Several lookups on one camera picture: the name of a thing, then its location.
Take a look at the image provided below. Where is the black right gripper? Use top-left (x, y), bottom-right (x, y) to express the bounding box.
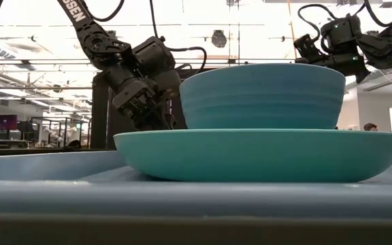
top-left (294, 54), bottom-right (373, 85)

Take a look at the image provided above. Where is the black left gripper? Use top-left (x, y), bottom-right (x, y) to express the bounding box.
top-left (107, 64), bottom-right (183, 132)

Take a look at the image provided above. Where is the blue bowl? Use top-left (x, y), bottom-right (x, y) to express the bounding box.
top-left (178, 63), bottom-right (347, 130)

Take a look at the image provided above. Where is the teal plate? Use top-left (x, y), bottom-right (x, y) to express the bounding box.
top-left (112, 128), bottom-right (392, 184)

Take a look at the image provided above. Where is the blue plastic tray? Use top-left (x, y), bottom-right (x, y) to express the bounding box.
top-left (0, 150), bottom-right (392, 218)

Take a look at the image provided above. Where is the black folding partition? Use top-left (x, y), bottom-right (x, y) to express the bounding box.
top-left (91, 67), bottom-right (217, 150)

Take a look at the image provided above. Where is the long ceiling light bar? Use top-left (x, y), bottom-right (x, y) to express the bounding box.
top-left (0, 58), bottom-right (392, 67)

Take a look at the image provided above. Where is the monitor with red screen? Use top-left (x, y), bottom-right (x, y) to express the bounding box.
top-left (0, 114), bottom-right (18, 132)

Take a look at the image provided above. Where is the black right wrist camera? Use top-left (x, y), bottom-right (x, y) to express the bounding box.
top-left (293, 33), bottom-right (323, 64)

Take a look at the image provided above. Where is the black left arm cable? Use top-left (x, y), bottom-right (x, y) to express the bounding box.
top-left (149, 0), bottom-right (208, 75)

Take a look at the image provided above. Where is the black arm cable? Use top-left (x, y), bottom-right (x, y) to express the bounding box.
top-left (297, 3), bottom-right (338, 35)
top-left (149, 0), bottom-right (208, 75)

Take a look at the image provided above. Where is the yellow hanging cable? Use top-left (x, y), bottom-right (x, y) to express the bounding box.
top-left (286, 0), bottom-right (299, 62)

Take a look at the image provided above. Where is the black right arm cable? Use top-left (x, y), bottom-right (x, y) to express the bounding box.
top-left (297, 3), bottom-right (338, 35)

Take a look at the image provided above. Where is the black workstation frame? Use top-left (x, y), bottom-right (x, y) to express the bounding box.
top-left (29, 116), bottom-right (92, 148)

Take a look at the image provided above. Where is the black ceiling cord reel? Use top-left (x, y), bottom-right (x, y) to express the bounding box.
top-left (211, 29), bottom-right (228, 49)

